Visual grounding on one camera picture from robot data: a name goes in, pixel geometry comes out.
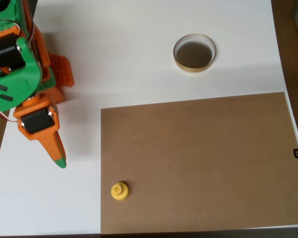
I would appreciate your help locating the small yellow plastic piece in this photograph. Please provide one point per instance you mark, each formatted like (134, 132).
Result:
(119, 191)

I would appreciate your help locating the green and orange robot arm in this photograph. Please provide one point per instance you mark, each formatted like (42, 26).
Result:
(12, 74)

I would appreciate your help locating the round shallow tape ring dish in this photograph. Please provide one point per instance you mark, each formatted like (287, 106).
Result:
(195, 53)

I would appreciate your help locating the brown fibreboard panel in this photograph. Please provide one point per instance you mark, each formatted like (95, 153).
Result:
(201, 163)

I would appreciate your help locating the orange gripper black servo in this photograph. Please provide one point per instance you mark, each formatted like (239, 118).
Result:
(37, 123)

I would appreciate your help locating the small black clip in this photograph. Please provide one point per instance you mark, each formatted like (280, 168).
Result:
(297, 153)

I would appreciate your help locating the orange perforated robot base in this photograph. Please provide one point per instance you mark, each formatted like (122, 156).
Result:
(62, 69)

